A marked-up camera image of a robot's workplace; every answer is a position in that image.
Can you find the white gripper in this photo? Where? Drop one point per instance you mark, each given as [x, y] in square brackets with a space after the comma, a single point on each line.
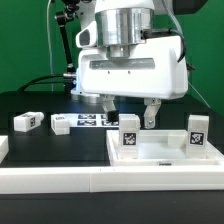
[152, 71]

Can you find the white square tabletop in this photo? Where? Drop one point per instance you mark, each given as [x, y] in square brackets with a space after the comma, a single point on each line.
[159, 148]

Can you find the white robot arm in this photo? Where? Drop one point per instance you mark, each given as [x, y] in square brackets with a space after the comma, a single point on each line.
[122, 54]

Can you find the white sheet with fiducial markers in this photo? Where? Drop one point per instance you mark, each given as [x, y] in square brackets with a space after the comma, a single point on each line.
[88, 120]

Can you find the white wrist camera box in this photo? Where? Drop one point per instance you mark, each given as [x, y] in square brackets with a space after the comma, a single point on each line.
[87, 38]

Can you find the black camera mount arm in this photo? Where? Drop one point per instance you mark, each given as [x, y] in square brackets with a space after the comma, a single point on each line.
[62, 18]

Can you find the white U-shaped fence wall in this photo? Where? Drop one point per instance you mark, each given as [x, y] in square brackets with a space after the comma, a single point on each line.
[107, 179]

